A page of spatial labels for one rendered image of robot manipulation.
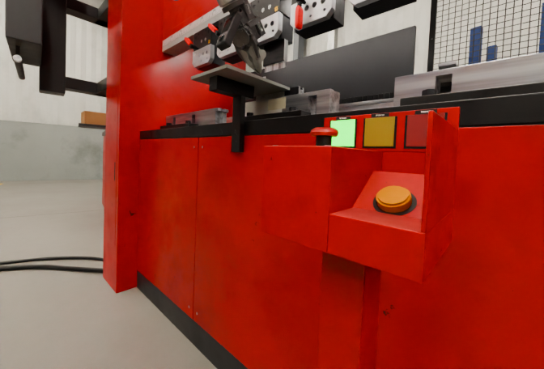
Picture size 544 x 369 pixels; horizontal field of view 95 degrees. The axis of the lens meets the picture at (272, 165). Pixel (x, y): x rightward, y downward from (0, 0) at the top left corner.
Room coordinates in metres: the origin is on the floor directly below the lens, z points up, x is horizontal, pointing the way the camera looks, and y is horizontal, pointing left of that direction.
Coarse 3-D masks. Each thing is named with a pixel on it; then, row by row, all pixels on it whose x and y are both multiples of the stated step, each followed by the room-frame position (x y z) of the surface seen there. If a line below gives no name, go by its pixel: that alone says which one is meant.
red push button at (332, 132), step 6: (312, 132) 0.36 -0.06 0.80; (318, 132) 0.35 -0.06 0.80; (324, 132) 0.34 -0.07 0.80; (330, 132) 0.34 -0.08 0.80; (336, 132) 0.35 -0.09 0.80; (318, 138) 0.36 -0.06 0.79; (324, 138) 0.35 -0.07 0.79; (330, 138) 0.36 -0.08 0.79; (318, 144) 0.36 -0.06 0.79; (324, 144) 0.35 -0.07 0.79; (330, 144) 0.36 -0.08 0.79
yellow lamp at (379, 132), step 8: (368, 120) 0.40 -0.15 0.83; (376, 120) 0.40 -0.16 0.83; (384, 120) 0.39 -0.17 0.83; (392, 120) 0.38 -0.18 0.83; (368, 128) 0.40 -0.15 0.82; (376, 128) 0.39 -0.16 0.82; (384, 128) 0.39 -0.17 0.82; (392, 128) 0.38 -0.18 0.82; (368, 136) 0.40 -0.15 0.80; (376, 136) 0.39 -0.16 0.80; (384, 136) 0.39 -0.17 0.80; (392, 136) 0.38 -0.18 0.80; (368, 144) 0.40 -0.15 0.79; (376, 144) 0.39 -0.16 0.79; (384, 144) 0.39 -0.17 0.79; (392, 144) 0.38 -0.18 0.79
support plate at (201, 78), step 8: (208, 72) 0.71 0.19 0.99; (216, 72) 0.70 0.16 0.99; (224, 72) 0.70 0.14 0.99; (232, 72) 0.69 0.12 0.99; (240, 72) 0.69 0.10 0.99; (248, 72) 0.71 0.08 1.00; (200, 80) 0.78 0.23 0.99; (208, 80) 0.78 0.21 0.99; (240, 80) 0.77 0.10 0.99; (248, 80) 0.76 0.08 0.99; (256, 80) 0.76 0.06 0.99; (264, 80) 0.76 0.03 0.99; (256, 88) 0.85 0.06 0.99; (264, 88) 0.84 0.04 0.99; (272, 88) 0.84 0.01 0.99; (280, 88) 0.84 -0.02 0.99; (288, 88) 0.85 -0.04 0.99
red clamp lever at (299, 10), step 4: (296, 0) 0.76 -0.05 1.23; (300, 0) 0.76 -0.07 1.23; (300, 4) 0.77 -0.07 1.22; (296, 8) 0.76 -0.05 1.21; (300, 8) 0.76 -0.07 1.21; (296, 12) 0.76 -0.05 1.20; (300, 12) 0.76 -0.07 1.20; (296, 16) 0.76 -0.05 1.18; (300, 16) 0.76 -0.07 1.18; (296, 20) 0.76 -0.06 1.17; (300, 20) 0.76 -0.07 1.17; (296, 24) 0.76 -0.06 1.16; (300, 24) 0.76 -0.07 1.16; (300, 28) 0.77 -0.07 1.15
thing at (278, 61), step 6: (276, 42) 0.91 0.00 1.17; (282, 42) 0.89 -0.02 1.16; (264, 48) 0.95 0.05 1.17; (270, 48) 0.93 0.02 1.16; (276, 48) 0.91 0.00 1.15; (282, 48) 0.89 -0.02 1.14; (270, 54) 0.93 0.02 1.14; (276, 54) 0.91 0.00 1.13; (282, 54) 0.89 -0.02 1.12; (264, 60) 0.95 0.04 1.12; (270, 60) 0.93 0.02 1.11; (276, 60) 0.91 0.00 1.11; (282, 60) 0.89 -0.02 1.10; (264, 66) 0.95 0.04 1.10; (270, 66) 0.94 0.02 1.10; (276, 66) 0.92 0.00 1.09; (282, 66) 0.90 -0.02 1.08
